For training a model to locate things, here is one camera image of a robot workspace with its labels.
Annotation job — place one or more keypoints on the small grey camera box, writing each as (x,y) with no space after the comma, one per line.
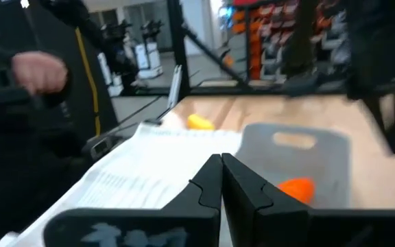
(99,147)

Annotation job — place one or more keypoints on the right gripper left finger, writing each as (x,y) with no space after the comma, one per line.
(197,219)

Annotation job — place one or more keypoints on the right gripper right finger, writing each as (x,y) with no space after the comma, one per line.
(249,212)

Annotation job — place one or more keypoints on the grey plastic tupperware container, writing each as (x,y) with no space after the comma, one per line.
(321,168)

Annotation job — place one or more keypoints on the orange toy carrot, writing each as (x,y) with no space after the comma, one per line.
(297,189)

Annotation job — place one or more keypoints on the person's hand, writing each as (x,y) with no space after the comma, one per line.
(39,72)

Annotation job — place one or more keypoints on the person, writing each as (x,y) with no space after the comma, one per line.
(29,154)

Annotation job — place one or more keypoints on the black metal table frame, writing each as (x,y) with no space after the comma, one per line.
(178,51)

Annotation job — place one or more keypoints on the white robot cart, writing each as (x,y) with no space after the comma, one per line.
(149,58)
(113,75)

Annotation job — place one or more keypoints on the orange storage bin shelf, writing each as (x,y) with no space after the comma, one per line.
(273,31)

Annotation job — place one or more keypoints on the grey flat panel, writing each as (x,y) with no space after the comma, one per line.
(175,85)

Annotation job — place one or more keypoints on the white checked dish towel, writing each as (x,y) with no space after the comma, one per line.
(142,171)

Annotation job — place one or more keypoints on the yellow toy banana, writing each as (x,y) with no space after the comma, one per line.
(199,123)

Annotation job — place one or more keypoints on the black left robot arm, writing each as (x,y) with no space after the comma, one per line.
(298,44)

